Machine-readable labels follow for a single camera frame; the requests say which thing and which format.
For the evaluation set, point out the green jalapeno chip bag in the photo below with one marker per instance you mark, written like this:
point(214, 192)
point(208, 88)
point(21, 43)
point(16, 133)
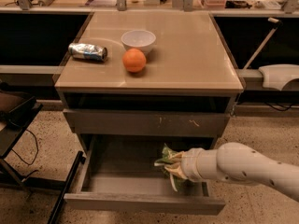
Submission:
point(176, 182)

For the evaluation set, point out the orange fruit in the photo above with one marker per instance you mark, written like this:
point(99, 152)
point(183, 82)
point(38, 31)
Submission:
point(134, 60)

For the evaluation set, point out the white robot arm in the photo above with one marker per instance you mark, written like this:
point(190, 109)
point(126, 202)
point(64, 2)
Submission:
point(231, 163)

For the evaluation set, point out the black side cart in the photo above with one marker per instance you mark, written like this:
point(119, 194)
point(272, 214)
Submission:
point(17, 110)

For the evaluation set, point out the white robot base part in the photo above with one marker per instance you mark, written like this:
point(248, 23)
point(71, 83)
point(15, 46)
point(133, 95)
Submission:
point(277, 76)

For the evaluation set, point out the white stick with cap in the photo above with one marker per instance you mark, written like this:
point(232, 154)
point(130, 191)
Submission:
point(276, 23)

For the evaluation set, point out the closed upper grey drawer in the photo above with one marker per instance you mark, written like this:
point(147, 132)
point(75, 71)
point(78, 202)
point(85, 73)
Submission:
point(147, 123)

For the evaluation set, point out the crushed silver soda can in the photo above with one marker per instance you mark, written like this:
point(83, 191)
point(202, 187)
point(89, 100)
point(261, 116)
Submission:
point(88, 52)

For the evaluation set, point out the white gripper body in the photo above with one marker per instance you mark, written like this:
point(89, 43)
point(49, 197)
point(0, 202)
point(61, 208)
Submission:
point(189, 164)

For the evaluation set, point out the open lower grey drawer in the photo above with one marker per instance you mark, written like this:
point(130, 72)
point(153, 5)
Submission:
point(119, 175)

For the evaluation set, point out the grey drawer cabinet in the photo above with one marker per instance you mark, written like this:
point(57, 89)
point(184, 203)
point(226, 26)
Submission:
point(188, 69)

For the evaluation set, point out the white bowl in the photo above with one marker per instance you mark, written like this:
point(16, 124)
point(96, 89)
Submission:
point(139, 39)

